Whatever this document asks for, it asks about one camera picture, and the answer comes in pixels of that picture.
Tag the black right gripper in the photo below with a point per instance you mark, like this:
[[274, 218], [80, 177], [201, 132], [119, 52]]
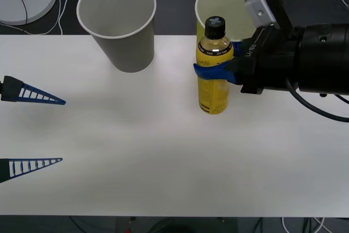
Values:
[[272, 64]]

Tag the yellow bottle with black cap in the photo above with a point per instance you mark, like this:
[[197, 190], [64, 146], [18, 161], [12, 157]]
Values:
[[212, 96]]

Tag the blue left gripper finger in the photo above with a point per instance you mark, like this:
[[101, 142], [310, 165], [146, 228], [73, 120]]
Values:
[[4, 168], [12, 88]]

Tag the grey plastic waste bin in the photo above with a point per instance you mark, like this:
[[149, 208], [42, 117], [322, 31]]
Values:
[[131, 50]]

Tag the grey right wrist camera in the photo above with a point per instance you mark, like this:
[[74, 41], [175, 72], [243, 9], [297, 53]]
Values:
[[259, 6]]

